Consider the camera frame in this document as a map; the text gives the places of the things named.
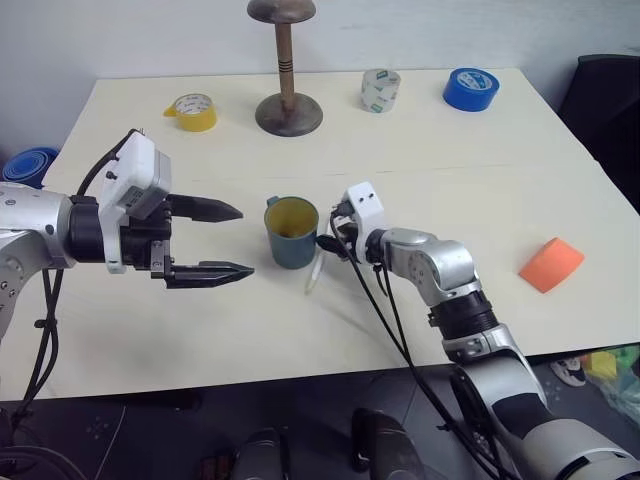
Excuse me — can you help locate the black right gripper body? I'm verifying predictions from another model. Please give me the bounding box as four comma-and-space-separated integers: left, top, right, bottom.
329, 212, 365, 263

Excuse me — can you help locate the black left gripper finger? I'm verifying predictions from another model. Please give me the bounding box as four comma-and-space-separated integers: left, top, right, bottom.
164, 259, 257, 291
168, 194, 245, 225

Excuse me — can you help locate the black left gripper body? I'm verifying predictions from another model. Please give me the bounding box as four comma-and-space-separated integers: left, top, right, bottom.
119, 195, 176, 287

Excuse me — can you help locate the white pen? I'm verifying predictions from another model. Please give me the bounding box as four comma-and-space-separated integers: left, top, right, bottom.
304, 248, 327, 297

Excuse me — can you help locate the teal mug with yellow inside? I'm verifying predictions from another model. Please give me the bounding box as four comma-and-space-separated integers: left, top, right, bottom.
263, 195, 320, 271

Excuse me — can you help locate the brown wooden hat stand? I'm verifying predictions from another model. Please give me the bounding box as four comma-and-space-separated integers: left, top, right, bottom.
246, 0, 324, 138

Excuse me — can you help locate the yellow tape roll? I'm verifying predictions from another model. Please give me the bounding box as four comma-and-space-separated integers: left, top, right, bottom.
162, 92, 219, 134

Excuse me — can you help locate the clear tape roll green print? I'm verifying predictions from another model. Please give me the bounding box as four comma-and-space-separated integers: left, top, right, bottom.
358, 68, 403, 115

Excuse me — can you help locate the blue plastic tub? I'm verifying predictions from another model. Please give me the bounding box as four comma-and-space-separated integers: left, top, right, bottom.
1, 146, 62, 191

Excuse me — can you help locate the blue tape roll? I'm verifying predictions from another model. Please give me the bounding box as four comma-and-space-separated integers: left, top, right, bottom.
441, 66, 502, 114

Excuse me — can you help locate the dark rounded robot part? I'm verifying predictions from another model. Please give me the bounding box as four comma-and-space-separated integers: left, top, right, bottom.
351, 407, 427, 480
231, 426, 292, 480

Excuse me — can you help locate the orange foam wedge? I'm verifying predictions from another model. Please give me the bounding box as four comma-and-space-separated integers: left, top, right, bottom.
518, 237, 586, 296

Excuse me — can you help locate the white and black sneaker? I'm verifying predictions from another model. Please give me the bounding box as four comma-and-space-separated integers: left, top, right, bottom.
549, 355, 592, 388

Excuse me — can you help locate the black chair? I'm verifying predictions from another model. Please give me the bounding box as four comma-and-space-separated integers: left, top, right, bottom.
556, 53, 640, 217

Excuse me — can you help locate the yellow green plastic bag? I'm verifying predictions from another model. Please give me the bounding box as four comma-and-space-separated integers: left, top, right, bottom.
582, 343, 640, 427

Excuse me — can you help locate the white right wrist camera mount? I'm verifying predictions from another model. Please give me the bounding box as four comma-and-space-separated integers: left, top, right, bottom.
343, 182, 387, 264

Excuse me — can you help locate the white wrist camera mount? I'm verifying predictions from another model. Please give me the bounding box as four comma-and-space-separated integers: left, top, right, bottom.
97, 128, 174, 275
343, 182, 387, 264

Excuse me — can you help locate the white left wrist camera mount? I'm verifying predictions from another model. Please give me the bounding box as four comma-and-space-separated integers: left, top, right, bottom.
97, 128, 174, 275

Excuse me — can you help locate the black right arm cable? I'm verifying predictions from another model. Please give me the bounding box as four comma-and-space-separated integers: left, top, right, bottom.
327, 212, 507, 480

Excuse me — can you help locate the grey floor cable bundle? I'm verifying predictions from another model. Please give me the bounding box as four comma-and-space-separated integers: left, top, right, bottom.
0, 442, 84, 480

